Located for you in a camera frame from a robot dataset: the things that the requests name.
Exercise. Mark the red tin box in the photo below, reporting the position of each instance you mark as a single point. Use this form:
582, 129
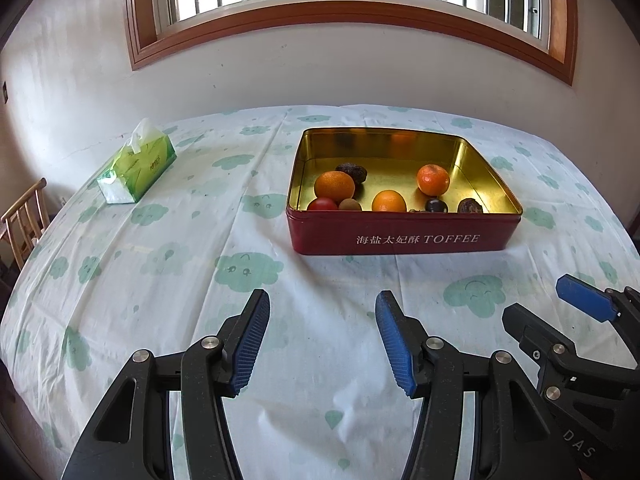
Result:
400, 237

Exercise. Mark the dark cherry with stem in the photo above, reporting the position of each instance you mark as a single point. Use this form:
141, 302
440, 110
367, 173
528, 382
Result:
436, 205

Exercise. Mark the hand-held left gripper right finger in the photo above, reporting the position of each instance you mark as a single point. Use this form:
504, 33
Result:
395, 347

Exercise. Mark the orange mandarin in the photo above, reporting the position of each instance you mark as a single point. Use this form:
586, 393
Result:
433, 180
334, 184
389, 201

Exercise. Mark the green tissue box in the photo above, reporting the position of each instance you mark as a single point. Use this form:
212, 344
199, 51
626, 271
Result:
137, 165

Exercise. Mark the red tomato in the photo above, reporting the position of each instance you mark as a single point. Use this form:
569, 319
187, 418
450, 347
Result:
322, 204

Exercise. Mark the dark furniture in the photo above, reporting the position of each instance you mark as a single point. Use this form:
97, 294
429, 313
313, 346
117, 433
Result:
634, 230

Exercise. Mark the wooden chair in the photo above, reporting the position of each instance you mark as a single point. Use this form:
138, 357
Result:
22, 225

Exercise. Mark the brown longan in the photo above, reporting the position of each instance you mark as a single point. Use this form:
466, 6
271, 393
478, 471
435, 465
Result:
350, 205

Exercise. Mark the wooden framed window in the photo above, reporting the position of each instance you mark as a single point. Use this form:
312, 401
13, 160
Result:
350, 25

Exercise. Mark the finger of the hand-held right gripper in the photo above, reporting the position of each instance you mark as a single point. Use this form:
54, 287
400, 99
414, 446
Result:
535, 335
582, 295

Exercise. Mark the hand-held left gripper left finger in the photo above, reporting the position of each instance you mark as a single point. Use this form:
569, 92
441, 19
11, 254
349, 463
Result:
250, 342

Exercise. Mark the dark water chestnut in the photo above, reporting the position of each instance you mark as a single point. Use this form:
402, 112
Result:
356, 171

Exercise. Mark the dark wall switch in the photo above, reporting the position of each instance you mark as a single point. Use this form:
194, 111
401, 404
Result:
4, 91

